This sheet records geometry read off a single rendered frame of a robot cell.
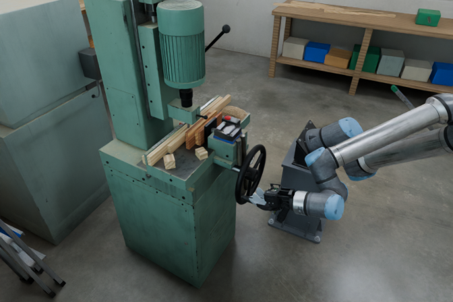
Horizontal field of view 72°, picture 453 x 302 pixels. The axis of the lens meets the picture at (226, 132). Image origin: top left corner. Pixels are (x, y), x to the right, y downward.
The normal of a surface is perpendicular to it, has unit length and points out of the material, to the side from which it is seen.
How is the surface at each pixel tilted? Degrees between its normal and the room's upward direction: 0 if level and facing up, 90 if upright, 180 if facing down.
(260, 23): 90
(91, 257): 0
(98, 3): 90
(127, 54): 90
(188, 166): 0
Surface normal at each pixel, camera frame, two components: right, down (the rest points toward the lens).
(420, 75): -0.33, 0.54
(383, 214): 0.02, -0.82
